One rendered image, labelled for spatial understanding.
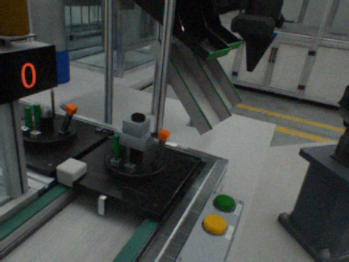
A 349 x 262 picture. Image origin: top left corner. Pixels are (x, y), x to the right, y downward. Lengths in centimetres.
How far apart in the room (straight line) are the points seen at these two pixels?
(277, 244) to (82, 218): 42
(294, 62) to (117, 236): 419
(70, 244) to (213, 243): 25
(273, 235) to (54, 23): 121
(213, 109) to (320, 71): 375
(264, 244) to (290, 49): 399
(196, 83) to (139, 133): 36
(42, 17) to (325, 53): 374
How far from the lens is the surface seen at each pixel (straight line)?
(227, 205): 63
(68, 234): 63
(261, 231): 77
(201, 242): 56
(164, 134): 62
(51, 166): 71
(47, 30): 151
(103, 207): 63
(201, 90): 94
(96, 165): 70
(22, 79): 51
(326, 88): 468
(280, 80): 467
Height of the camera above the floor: 135
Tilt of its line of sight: 25 degrees down
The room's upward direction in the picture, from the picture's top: 7 degrees clockwise
